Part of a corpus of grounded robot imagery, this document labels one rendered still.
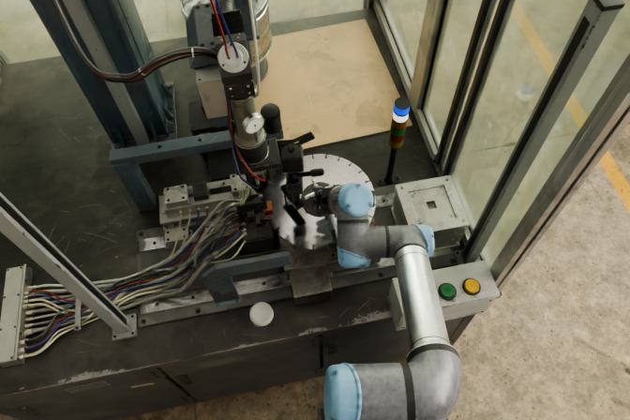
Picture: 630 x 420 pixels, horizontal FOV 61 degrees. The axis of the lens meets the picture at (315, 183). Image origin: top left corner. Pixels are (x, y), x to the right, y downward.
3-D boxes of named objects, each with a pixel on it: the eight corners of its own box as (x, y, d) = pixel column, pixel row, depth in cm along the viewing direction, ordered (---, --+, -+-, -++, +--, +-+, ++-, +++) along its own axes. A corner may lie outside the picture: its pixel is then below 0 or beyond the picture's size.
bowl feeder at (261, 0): (271, 38, 224) (262, -37, 193) (282, 93, 208) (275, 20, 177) (198, 51, 221) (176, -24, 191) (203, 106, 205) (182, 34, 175)
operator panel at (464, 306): (473, 278, 165) (486, 259, 153) (487, 312, 160) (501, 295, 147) (386, 296, 163) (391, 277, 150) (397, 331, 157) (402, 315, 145)
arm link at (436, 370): (487, 410, 84) (431, 210, 123) (417, 412, 84) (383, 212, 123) (475, 446, 91) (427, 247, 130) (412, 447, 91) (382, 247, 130)
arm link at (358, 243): (387, 267, 119) (385, 218, 120) (337, 269, 120) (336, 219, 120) (383, 263, 127) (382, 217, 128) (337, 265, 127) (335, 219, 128)
